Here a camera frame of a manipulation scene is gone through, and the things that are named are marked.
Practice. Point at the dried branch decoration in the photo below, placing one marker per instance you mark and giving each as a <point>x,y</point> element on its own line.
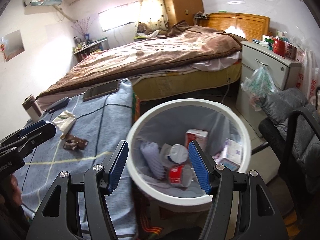
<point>82,26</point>

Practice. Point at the teddy bear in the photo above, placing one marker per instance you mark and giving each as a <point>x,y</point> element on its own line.
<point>143,29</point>

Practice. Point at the wooden headboard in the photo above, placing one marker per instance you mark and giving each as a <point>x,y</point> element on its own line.
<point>253,26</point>

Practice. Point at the white yogurt tub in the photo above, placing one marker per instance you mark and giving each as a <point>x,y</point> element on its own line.
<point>173,155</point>

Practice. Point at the brown snack wrapper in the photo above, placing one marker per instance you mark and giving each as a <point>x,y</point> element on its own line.
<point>74,143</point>

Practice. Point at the black office chair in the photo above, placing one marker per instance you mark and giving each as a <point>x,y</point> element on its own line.
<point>304,192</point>

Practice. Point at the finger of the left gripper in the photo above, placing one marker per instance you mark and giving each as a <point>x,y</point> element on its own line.
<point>39,136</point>
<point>31,128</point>

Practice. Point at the brown white thermos mug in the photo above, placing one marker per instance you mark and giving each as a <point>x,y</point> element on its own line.
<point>32,108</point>

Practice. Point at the strawberry milk carton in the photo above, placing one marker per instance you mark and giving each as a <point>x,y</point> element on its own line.
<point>195,134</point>

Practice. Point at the wall poster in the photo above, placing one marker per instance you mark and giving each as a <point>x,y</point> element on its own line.
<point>11,45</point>

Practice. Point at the white foam fruit net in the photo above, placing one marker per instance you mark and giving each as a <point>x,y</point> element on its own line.
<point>150,151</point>

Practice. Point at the green printed plastic bag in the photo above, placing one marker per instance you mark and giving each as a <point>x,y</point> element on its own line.
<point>259,86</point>

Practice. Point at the white nightstand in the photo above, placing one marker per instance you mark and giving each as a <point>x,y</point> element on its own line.
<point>284,73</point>

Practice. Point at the brown bed blanket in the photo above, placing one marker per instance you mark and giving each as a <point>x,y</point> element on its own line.
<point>185,44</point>

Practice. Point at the dark blue glasses case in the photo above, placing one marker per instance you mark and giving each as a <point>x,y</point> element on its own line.
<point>58,105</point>

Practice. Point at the cluttered desk shelf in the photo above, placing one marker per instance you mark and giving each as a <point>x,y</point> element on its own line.
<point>81,52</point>

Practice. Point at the bed mattress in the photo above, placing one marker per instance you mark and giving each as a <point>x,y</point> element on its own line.
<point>148,82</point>

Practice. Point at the red container on nightstand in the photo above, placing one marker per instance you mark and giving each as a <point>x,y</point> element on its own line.
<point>279,46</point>

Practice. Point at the purple drink carton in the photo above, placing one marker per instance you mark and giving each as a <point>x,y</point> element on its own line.
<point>230,156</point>

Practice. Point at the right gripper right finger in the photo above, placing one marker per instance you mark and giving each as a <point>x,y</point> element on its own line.
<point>217,181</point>

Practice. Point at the translucent bin liner bag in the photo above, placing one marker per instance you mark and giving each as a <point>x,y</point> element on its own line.
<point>175,119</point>

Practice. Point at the left hand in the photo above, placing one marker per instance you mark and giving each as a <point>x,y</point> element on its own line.
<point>11,191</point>

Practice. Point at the white trash bin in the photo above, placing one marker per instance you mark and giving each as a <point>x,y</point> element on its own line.
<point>140,179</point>

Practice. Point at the patterned curtain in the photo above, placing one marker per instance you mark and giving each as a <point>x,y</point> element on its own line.
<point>154,14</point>

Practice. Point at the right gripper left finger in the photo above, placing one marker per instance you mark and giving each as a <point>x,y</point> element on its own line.
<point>100,181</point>

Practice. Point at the clear cola bottle red label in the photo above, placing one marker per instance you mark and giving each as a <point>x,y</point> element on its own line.
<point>181,175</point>

